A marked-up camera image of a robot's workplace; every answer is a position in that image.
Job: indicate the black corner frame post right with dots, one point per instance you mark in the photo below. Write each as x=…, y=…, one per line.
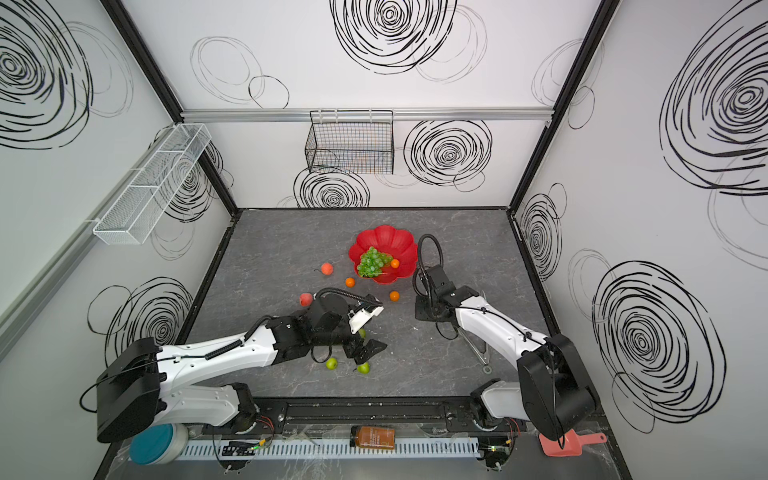
x=583, y=59

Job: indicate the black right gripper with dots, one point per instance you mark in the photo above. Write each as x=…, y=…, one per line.
x=429, y=309

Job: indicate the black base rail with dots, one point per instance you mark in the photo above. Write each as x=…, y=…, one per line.
x=456, y=414

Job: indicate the green kitchen tongs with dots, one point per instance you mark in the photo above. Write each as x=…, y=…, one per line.
x=479, y=349

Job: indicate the brown bottle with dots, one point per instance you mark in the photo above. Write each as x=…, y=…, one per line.
x=373, y=437

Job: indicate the black wire basket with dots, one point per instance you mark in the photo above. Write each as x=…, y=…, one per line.
x=357, y=147

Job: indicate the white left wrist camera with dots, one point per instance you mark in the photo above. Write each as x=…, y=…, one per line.
x=360, y=317

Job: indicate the fake peach left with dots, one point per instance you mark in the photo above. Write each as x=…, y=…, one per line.
x=306, y=299

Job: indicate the red flower-shaped fruit bowl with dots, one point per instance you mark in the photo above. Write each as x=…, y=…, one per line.
x=400, y=244

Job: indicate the green fake grape bunch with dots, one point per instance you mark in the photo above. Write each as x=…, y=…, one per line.
x=372, y=262

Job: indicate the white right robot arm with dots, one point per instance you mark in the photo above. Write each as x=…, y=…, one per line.
x=554, y=390

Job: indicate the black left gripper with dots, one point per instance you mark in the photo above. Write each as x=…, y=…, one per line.
x=358, y=344

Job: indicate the pink plastic scoop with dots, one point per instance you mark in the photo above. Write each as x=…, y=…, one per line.
x=571, y=444

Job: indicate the clear wall shelf rack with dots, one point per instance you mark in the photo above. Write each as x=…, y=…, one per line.
x=167, y=183

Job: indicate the aluminium wall rail back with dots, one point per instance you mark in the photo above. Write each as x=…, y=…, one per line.
x=241, y=115

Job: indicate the black corner frame post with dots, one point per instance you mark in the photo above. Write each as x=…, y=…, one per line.
x=130, y=34
x=583, y=59

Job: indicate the white slotted cable duct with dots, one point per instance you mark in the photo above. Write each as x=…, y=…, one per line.
x=336, y=449

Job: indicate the black corner frame post left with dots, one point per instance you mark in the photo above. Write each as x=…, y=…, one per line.
x=130, y=34

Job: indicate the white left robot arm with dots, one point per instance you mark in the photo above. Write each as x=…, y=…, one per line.
x=150, y=385

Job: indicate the teal lidded container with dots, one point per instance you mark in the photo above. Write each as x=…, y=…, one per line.
x=158, y=445

